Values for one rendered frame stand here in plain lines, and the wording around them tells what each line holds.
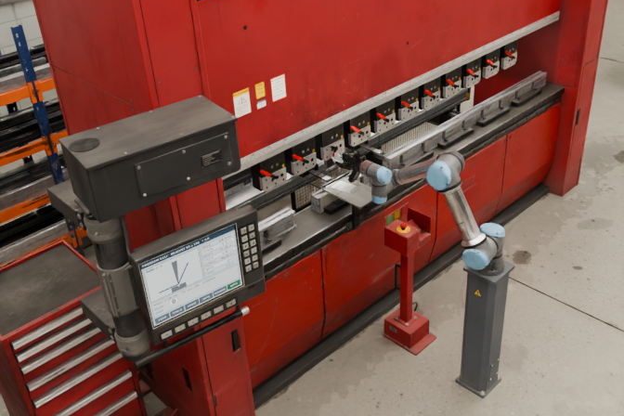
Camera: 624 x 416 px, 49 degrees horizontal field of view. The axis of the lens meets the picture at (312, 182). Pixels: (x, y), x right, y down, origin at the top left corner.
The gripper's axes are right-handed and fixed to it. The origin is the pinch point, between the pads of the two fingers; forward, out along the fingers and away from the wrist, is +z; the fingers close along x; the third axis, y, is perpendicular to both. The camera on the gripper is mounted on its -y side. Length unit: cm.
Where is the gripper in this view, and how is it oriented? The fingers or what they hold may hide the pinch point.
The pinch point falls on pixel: (335, 158)
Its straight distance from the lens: 350.5
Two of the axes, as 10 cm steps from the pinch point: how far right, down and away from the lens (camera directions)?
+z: -6.9, -3.4, 6.4
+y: -0.5, -8.6, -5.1
